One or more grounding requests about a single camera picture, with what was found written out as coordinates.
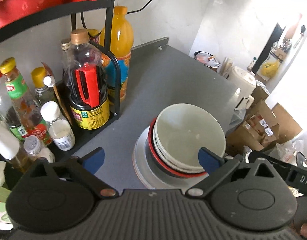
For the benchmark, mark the soy sauce bottle red handle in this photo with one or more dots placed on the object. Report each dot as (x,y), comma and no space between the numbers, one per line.
(84,78)

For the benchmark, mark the red bowl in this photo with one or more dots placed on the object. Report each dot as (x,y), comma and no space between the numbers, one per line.
(162,165)

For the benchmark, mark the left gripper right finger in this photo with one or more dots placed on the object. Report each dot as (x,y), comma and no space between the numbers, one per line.
(219,171)

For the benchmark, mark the cardboard box with labels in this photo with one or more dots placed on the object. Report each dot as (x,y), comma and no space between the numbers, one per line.
(262,127)

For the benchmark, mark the orange juice bottle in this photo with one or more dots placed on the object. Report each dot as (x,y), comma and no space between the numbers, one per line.
(121,43)

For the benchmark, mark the red cap clear bottle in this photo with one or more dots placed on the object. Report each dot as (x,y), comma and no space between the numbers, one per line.
(8,114)

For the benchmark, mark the large cream ceramic bowl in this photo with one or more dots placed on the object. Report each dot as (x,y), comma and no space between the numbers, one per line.
(181,130)

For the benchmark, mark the yellow plastic bag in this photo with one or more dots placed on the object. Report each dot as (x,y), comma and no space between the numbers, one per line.
(270,69)

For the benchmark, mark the yellow cap small bottle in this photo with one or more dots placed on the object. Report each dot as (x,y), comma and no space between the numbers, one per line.
(43,93)

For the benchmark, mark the green label sauce bottle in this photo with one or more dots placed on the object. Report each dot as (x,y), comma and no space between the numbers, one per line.
(24,103)

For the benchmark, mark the brown pot with bags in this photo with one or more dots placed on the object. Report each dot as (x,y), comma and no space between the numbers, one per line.
(207,60)

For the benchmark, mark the white plate lower left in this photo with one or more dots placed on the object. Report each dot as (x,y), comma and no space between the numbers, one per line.
(151,176)

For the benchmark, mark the white squeeze bottle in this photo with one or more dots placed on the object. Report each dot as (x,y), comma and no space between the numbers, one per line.
(9,144)

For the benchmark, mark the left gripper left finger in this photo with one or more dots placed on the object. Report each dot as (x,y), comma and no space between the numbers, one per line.
(82,173)

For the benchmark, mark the cream air fryer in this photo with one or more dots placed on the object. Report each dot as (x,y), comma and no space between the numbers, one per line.
(246,83)

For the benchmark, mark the white cap seasoning bottle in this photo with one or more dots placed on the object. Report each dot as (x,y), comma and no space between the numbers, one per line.
(58,126)

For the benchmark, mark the shaker jar clear lid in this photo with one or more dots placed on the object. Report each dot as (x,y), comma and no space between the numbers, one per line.
(36,148)

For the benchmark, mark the black metal rack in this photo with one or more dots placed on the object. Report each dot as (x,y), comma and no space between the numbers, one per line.
(83,136)

